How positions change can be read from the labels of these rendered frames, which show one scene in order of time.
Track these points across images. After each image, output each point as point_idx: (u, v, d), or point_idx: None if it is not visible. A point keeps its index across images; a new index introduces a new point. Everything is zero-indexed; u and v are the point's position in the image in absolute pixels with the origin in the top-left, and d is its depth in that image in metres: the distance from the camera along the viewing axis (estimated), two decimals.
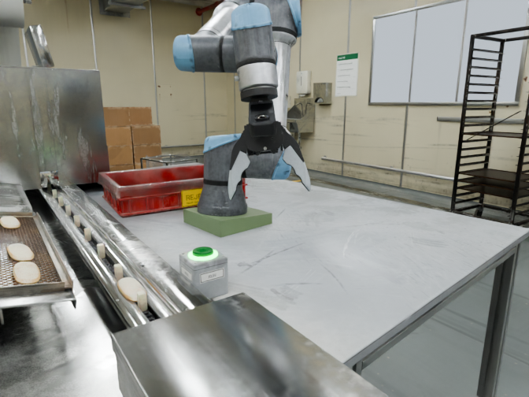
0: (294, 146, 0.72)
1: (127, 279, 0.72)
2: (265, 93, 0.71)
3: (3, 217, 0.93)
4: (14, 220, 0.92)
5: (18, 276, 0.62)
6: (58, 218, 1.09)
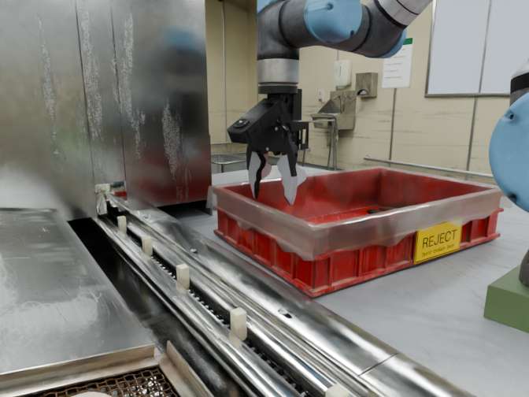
0: (289, 157, 0.68)
1: None
2: (271, 92, 0.67)
3: None
4: None
5: None
6: (204, 334, 0.37)
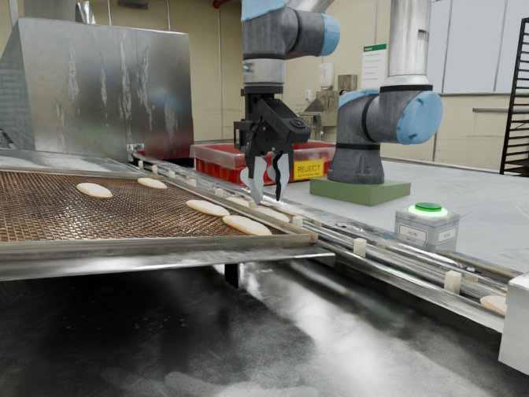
0: (290, 156, 0.73)
1: (231, 198, 0.86)
2: (279, 92, 0.68)
3: (142, 178, 0.80)
4: (157, 181, 0.79)
5: (250, 228, 0.49)
6: None
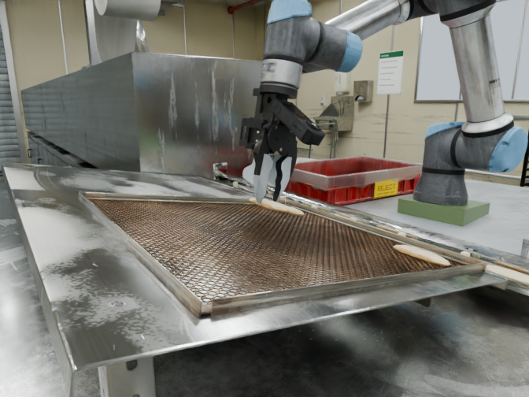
0: (293, 160, 0.75)
1: None
2: (295, 95, 0.70)
3: None
4: (293, 207, 0.91)
5: (433, 258, 0.61)
6: None
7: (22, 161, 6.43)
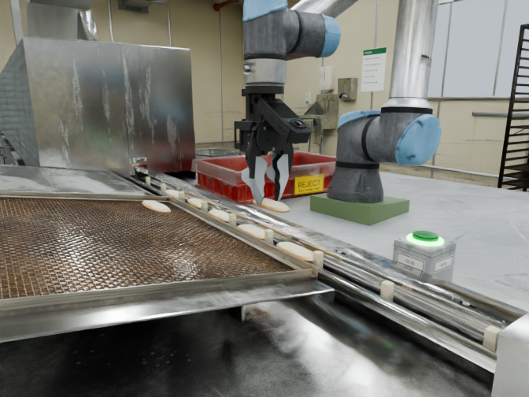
0: (290, 156, 0.73)
1: (170, 190, 1.17)
2: (280, 92, 0.68)
3: (146, 201, 0.82)
4: (161, 204, 0.80)
5: (275, 207, 0.70)
6: None
7: (1, 160, 6.33)
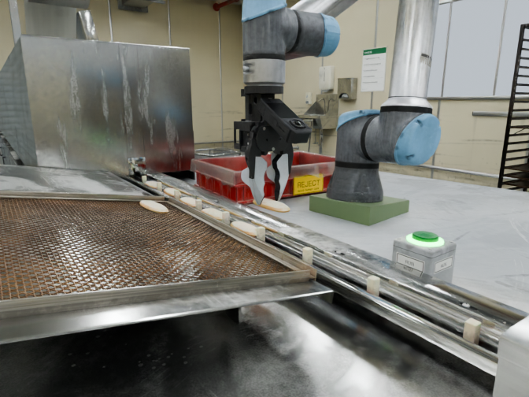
0: (290, 156, 0.73)
1: (149, 181, 1.29)
2: (280, 92, 0.68)
3: (144, 201, 0.81)
4: (159, 204, 0.80)
5: (275, 207, 0.70)
6: None
7: (0, 160, 6.32)
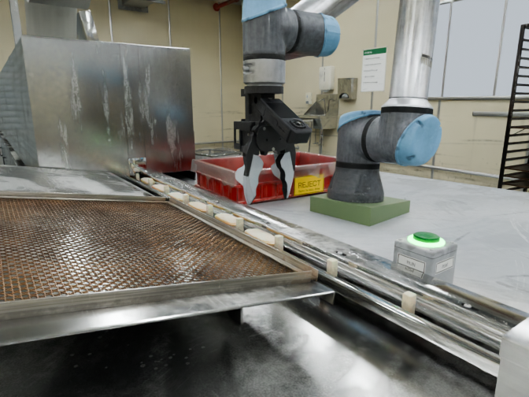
0: (292, 153, 0.73)
1: None
2: (280, 92, 0.68)
3: (249, 231, 0.79)
4: (267, 233, 0.77)
5: (230, 222, 0.86)
6: None
7: (1, 160, 6.32)
